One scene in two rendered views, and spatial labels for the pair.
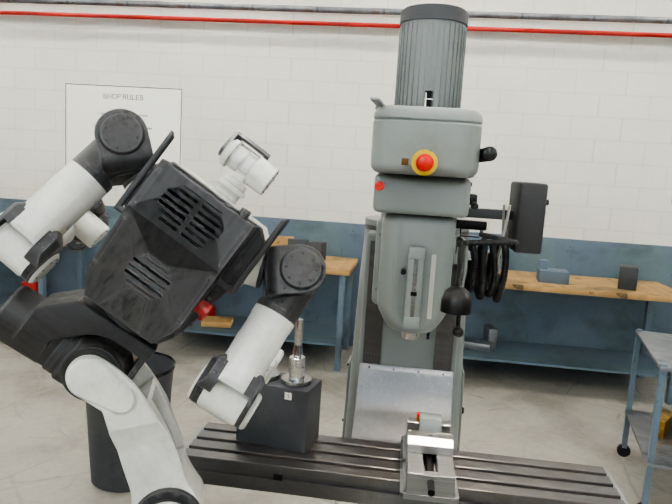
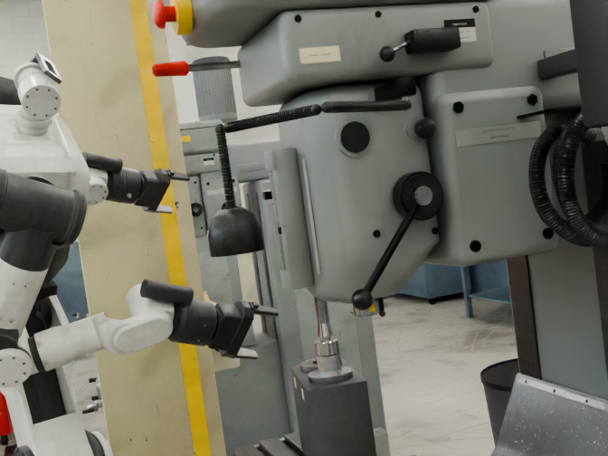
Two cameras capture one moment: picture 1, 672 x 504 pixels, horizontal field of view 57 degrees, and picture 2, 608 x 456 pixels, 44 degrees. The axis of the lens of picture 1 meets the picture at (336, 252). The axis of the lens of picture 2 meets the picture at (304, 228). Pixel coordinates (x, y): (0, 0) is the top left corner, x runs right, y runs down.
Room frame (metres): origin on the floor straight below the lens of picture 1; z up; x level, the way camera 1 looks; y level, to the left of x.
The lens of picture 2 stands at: (1.09, -1.22, 1.49)
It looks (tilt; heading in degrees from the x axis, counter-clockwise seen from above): 3 degrees down; 64
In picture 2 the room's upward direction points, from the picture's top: 8 degrees counter-clockwise
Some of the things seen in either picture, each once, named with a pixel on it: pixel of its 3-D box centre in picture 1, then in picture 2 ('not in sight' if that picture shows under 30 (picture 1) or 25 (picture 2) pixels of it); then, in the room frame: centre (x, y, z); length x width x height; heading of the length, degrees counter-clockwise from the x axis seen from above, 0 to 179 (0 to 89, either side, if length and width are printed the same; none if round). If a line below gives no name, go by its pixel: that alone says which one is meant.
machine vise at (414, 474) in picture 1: (428, 450); not in sight; (1.65, -0.29, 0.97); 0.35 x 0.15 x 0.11; 174
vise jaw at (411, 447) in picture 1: (429, 442); not in sight; (1.62, -0.29, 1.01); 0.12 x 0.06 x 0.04; 84
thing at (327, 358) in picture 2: (296, 368); (327, 358); (1.76, 0.09, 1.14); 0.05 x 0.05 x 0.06
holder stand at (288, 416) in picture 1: (279, 407); (331, 413); (1.78, 0.14, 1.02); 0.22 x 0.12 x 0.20; 73
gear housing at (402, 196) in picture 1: (421, 193); (360, 56); (1.73, -0.22, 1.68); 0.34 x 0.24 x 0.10; 173
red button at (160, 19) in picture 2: (424, 162); (165, 14); (1.43, -0.19, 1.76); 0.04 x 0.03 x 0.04; 83
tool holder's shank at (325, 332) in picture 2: (298, 338); (322, 312); (1.76, 0.09, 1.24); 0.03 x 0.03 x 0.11
